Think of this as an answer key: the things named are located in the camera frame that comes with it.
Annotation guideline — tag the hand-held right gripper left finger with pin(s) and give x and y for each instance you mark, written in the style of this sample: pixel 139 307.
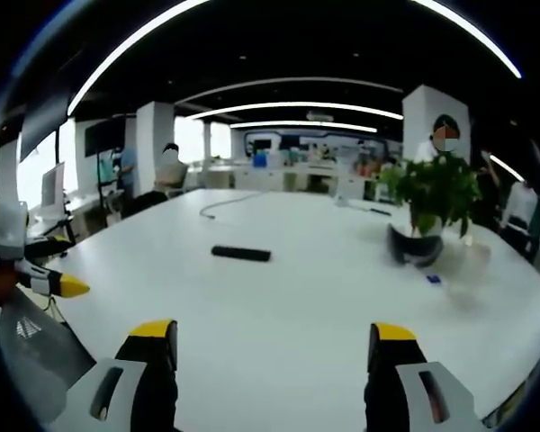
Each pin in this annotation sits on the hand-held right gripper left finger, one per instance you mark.
pixel 117 387

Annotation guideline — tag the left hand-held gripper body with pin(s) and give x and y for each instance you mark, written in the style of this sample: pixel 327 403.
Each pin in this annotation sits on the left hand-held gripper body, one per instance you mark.
pixel 8 229

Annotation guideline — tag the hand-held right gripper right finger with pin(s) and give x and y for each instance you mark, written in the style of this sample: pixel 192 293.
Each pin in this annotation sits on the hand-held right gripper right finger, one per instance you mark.
pixel 414 387

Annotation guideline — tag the black remote control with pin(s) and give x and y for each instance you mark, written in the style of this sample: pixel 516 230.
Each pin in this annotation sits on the black remote control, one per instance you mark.
pixel 241 252

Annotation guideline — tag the white computer monitor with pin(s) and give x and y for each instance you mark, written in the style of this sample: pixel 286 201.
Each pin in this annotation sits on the white computer monitor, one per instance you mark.
pixel 49 189

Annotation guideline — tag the grey office chair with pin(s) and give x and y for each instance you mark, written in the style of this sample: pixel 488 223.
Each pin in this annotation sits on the grey office chair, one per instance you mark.
pixel 36 351

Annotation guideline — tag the small blue card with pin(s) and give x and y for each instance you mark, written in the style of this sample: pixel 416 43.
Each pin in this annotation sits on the small blue card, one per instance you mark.
pixel 433 279

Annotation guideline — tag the white table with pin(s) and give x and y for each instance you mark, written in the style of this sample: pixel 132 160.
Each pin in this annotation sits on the white table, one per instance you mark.
pixel 297 324

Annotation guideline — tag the dark plant pot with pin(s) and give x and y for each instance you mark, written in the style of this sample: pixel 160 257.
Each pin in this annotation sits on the dark plant pot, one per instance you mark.
pixel 414 248

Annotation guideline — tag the small black flat object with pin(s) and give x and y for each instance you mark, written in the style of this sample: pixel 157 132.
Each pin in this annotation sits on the small black flat object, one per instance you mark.
pixel 380 211

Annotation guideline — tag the green potted plant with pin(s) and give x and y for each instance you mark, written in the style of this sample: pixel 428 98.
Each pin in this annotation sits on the green potted plant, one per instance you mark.
pixel 436 189

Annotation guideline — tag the blue box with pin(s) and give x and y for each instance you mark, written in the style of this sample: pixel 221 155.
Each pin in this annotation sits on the blue box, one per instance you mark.
pixel 261 159

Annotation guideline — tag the black wall screen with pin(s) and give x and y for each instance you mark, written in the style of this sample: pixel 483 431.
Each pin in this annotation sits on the black wall screen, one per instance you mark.
pixel 100 137

